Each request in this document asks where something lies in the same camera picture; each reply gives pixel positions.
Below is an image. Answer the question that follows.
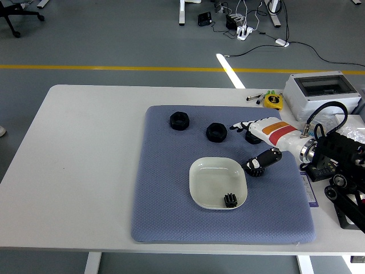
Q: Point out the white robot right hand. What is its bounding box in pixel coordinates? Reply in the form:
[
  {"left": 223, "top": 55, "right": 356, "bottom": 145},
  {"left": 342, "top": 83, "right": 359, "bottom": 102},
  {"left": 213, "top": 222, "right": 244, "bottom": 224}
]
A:
[{"left": 229, "top": 116, "right": 308, "bottom": 170}]

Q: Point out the small black hex nut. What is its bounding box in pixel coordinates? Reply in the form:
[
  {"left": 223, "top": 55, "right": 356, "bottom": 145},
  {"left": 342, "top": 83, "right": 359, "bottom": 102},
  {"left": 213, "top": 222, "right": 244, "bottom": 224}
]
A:
[{"left": 245, "top": 133, "right": 263, "bottom": 146}]

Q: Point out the large black gear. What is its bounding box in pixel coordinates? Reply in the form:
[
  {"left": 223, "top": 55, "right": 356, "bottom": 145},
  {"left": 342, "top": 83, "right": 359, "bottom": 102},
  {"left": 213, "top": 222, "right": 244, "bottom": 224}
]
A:
[{"left": 245, "top": 163, "right": 266, "bottom": 178}]

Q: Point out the small black gear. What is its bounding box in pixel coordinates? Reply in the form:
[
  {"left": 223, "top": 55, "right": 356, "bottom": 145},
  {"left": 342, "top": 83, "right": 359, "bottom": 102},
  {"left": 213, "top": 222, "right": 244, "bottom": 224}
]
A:
[{"left": 223, "top": 192, "right": 238, "bottom": 209}]

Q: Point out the medium black hex nut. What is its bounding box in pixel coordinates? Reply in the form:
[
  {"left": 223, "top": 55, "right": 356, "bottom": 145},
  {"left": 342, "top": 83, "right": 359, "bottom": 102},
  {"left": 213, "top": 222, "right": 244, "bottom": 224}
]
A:
[{"left": 206, "top": 122, "right": 228, "bottom": 143}]

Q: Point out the white flat box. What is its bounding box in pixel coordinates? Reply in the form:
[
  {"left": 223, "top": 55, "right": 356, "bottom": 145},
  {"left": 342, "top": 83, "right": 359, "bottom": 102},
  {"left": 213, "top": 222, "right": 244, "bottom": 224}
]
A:
[{"left": 334, "top": 113, "right": 365, "bottom": 130}]

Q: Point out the large black hex nut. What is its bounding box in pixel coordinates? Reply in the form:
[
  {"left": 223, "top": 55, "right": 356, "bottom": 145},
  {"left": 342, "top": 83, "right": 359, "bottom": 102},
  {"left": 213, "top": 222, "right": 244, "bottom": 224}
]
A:
[{"left": 169, "top": 111, "right": 190, "bottom": 131}]

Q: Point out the black box on floor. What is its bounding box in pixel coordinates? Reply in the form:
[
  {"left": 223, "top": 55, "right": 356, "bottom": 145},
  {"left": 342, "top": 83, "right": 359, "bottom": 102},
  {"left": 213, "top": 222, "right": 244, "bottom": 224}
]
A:
[{"left": 197, "top": 11, "right": 213, "bottom": 27}]

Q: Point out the yellow tape measure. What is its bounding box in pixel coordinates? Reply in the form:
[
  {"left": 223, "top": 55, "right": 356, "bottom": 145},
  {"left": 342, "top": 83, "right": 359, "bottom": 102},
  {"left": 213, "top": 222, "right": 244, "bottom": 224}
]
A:
[{"left": 262, "top": 93, "right": 283, "bottom": 111}]

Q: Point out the clear bag of parts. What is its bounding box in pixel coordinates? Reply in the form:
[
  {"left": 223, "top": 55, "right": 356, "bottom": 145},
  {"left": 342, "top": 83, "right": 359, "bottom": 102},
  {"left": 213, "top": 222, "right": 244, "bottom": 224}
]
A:
[{"left": 295, "top": 112, "right": 343, "bottom": 132}]

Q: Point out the black digital scale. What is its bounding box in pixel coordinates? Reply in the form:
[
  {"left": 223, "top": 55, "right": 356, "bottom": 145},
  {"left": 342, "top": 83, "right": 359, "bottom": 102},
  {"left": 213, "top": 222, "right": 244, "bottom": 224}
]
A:
[{"left": 299, "top": 160, "right": 363, "bottom": 230}]

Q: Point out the purple label card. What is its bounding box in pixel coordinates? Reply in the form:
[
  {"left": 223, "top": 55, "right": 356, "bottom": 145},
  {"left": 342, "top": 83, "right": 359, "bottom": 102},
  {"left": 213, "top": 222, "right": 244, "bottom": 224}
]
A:
[{"left": 300, "top": 173, "right": 320, "bottom": 208}]

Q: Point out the clear bag of screws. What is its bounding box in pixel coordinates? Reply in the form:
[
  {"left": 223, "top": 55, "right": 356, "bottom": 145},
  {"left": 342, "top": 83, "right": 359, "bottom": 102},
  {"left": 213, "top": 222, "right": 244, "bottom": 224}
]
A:
[{"left": 339, "top": 125, "right": 365, "bottom": 141}]

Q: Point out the white square plate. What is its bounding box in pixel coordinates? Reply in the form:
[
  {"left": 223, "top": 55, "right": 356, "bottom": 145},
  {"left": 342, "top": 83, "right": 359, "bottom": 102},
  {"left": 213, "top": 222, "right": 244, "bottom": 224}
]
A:
[{"left": 189, "top": 156, "right": 248, "bottom": 211}]

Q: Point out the white power strip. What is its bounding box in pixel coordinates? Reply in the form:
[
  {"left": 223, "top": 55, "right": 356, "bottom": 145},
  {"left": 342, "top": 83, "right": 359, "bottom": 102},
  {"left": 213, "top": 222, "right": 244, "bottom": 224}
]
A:
[{"left": 236, "top": 25, "right": 254, "bottom": 41}]

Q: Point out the white desk leg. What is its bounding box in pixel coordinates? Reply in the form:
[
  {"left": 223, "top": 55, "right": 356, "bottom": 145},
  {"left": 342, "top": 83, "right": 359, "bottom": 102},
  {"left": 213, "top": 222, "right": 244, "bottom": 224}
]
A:
[
  {"left": 263, "top": 0, "right": 282, "bottom": 28},
  {"left": 179, "top": 0, "right": 202, "bottom": 27}
]

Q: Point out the blue-grey textured mat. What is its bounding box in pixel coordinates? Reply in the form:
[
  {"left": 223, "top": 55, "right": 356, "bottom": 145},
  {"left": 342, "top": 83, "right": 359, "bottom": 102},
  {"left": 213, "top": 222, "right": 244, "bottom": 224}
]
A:
[{"left": 130, "top": 104, "right": 317, "bottom": 244}]

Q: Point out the white table leg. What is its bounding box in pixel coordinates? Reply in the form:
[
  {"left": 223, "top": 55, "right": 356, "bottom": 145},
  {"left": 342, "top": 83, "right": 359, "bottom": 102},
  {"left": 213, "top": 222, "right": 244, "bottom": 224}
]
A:
[
  {"left": 296, "top": 255, "right": 315, "bottom": 274},
  {"left": 84, "top": 252, "right": 102, "bottom": 274}
]

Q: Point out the black office chair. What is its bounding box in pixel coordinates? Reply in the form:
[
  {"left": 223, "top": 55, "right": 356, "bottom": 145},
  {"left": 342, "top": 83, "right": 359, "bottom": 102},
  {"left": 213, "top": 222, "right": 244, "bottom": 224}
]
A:
[{"left": 0, "top": 0, "right": 46, "bottom": 39}]

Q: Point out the grey electrical enclosure box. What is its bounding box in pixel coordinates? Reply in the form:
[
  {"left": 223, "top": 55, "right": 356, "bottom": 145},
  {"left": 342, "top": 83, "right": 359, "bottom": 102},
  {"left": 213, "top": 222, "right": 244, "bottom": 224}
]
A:
[{"left": 282, "top": 71, "right": 362, "bottom": 122}]

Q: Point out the black floor cable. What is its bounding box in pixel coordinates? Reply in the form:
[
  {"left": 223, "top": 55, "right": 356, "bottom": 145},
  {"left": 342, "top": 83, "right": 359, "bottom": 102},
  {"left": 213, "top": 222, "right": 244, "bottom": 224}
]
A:
[{"left": 224, "top": 41, "right": 365, "bottom": 68}]

